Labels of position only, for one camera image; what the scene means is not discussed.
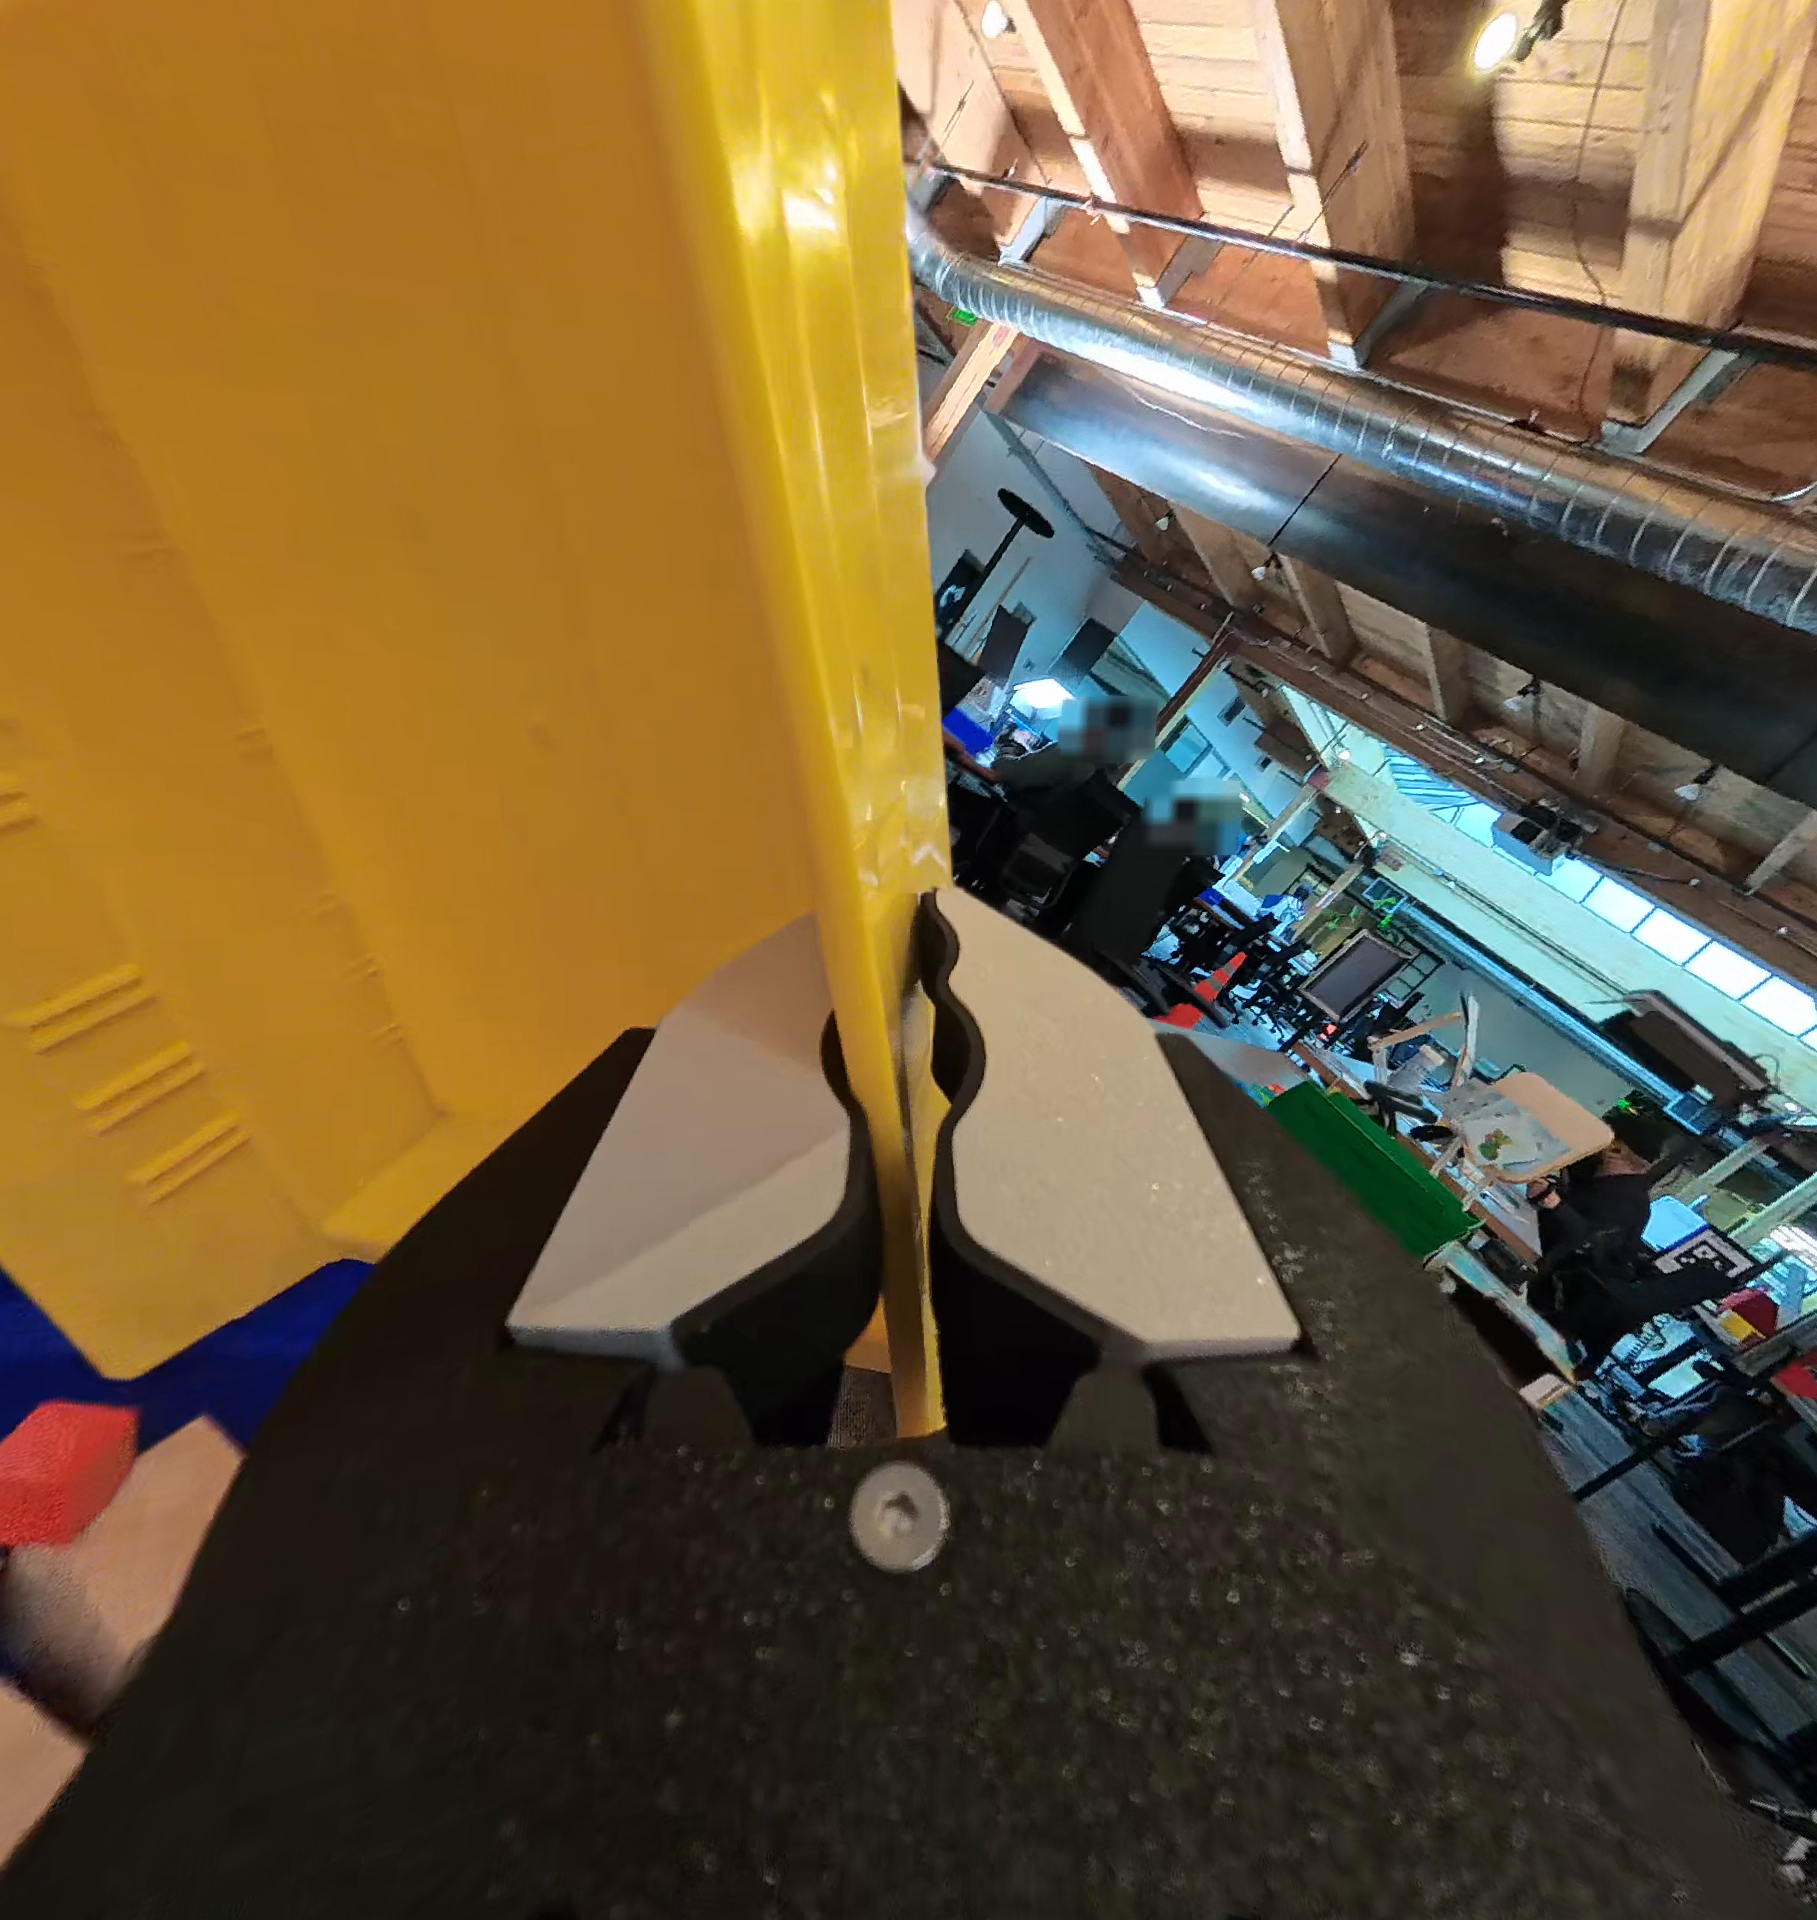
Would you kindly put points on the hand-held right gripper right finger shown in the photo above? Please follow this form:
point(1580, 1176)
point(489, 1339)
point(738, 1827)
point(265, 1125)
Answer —
point(1103, 1170)

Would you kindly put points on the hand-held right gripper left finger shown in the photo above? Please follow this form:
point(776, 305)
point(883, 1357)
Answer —
point(697, 1186)

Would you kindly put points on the yellow plastic bin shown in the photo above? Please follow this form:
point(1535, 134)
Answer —
point(398, 598)

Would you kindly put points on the blue plastic bin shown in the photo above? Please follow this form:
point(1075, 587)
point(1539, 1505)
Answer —
point(39, 1350)

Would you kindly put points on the pile of wooden coloured cubes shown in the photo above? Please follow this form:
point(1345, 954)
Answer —
point(83, 1604)

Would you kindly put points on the green plastic bin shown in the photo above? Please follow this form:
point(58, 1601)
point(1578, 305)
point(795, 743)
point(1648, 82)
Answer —
point(1375, 1170)

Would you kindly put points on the black monitor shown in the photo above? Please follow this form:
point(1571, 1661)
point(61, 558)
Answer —
point(1350, 973)

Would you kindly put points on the wooden document holder stand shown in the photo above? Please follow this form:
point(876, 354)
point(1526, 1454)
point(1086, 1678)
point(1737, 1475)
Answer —
point(1539, 1133)

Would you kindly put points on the silver ventilation duct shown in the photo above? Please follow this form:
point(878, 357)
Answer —
point(1375, 435)

